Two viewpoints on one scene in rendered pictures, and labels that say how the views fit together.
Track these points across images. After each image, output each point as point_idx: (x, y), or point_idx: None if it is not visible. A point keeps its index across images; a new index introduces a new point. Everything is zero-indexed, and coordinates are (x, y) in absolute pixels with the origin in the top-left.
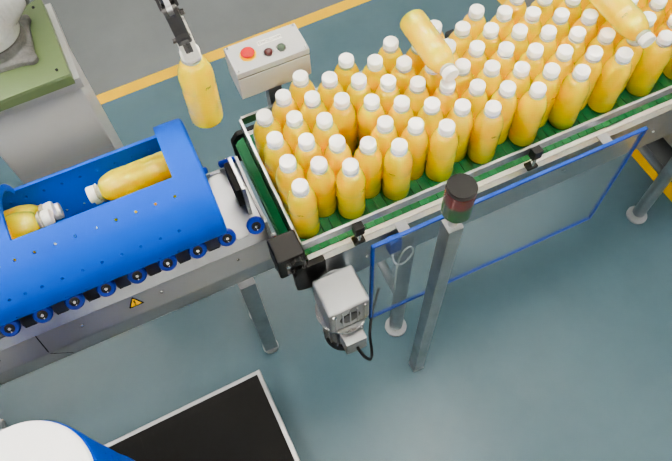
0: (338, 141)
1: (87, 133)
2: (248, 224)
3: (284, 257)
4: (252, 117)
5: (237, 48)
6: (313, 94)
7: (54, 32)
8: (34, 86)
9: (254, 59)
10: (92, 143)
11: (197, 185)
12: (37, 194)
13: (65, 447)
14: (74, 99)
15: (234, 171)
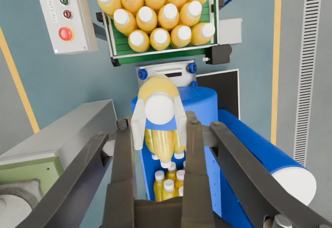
0: None
1: (80, 139)
2: (193, 72)
3: (228, 57)
4: (111, 48)
5: (57, 41)
6: None
7: (10, 167)
8: None
9: (73, 29)
10: (84, 136)
11: (210, 106)
12: (149, 186)
13: (278, 177)
14: (64, 151)
15: (167, 72)
